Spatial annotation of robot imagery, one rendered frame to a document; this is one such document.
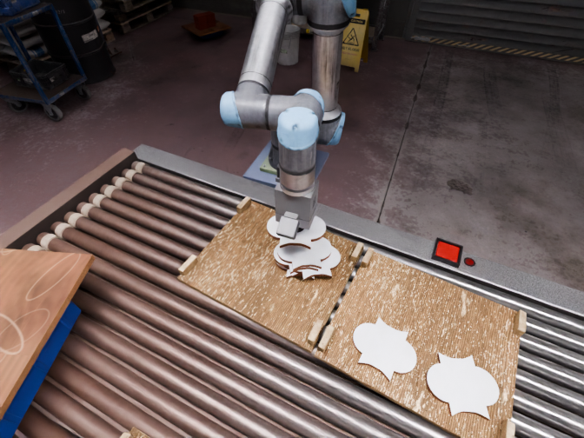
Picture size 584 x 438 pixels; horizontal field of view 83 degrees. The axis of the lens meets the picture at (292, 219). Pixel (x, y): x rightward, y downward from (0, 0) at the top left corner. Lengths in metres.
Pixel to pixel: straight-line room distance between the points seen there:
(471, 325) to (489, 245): 1.60
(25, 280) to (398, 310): 0.90
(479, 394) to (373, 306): 0.28
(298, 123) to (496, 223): 2.21
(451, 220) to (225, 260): 1.89
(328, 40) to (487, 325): 0.84
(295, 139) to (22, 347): 0.69
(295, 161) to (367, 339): 0.45
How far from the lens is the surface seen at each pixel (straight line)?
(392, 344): 0.85
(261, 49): 0.83
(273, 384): 0.82
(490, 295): 1.05
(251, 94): 0.75
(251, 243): 0.99
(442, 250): 1.07
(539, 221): 2.87
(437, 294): 0.96
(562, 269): 2.64
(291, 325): 0.85
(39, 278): 0.99
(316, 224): 0.83
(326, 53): 1.04
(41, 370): 0.97
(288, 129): 0.61
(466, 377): 0.88
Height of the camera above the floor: 1.71
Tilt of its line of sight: 48 degrees down
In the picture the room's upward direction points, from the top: straight up
